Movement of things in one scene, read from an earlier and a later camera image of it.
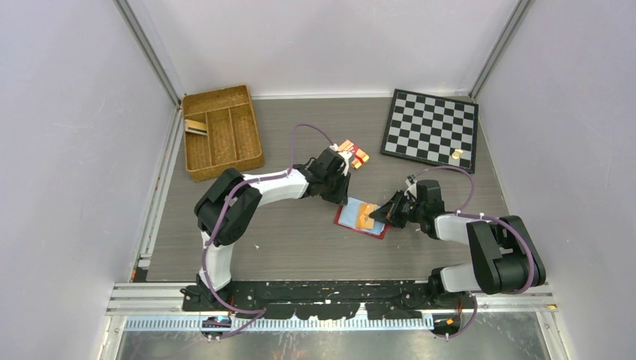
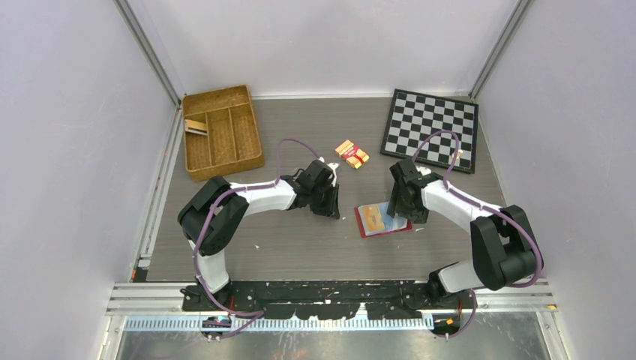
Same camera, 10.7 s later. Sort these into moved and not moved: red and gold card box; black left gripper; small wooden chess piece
Moved: black left gripper
Not moved: small wooden chess piece; red and gold card box
